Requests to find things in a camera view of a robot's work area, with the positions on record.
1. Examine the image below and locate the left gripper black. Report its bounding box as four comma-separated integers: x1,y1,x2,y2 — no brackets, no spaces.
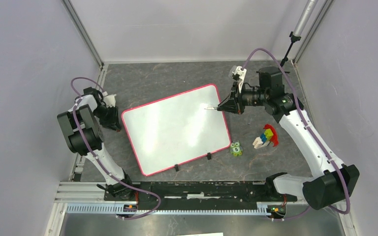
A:
93,105,121,131

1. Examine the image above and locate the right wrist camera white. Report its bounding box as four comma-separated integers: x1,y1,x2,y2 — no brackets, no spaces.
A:
228,65,247,93

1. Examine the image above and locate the green owl toy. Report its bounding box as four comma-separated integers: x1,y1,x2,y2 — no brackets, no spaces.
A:
230,141,243,156

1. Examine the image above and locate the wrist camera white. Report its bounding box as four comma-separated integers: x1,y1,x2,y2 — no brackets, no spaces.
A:
102,91,116,108
228,65,247,93

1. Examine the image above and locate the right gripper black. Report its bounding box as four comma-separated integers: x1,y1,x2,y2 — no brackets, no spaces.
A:
218,81,268,115

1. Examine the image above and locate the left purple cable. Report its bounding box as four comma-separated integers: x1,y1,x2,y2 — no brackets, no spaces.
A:
70,77,161,220

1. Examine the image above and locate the colourful toy brick stack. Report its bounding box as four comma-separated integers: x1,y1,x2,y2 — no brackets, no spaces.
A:
252,124,279,149

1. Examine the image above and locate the black camera tripod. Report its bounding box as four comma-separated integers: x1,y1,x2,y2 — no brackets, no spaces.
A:
280,31,302,67

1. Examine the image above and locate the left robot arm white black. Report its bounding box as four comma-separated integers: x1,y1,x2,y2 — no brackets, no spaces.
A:
57,87,135,200

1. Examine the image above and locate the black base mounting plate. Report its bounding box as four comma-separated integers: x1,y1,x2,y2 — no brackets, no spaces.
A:
104,181,297,210

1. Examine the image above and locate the whiteboard with pink frame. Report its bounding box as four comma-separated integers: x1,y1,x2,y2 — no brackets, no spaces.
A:
121,84,231,177

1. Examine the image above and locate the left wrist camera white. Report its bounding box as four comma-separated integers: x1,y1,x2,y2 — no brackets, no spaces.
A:
102,91,116,108

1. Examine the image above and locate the grey slotted cable duct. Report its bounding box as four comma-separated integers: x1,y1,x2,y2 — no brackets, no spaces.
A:
65,203,287,216

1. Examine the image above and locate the grey metal pole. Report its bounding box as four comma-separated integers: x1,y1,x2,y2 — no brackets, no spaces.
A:
292,0,318,37

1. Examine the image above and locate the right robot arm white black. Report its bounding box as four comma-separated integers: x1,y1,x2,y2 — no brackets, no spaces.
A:
216,66,360,214

